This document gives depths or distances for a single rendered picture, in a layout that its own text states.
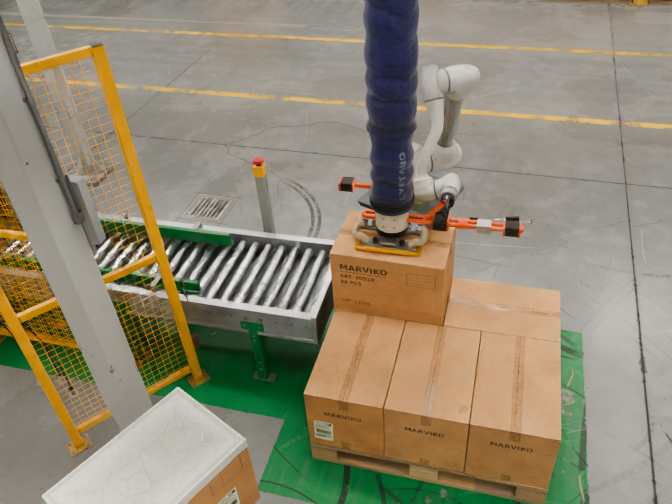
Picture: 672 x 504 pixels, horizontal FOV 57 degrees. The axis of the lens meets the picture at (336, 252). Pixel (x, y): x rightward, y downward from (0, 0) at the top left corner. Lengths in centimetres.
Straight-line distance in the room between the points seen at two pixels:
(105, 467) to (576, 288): 325
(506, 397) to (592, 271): 185
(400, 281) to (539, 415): 92
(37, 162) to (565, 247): 368
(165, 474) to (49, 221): 101
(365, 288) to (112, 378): 132
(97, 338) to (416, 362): 152
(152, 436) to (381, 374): 120
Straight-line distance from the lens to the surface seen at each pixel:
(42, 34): 582
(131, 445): 253
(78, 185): 256
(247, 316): 355
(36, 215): 253
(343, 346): 331
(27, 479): 398
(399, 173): 299
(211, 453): 242
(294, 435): 366
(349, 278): 332
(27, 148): 242
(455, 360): 325
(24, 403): 435
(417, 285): 324
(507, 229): 317
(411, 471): 342
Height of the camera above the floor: 297
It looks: 39 degrees down
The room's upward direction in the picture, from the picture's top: 5 degrees counter-clockwise
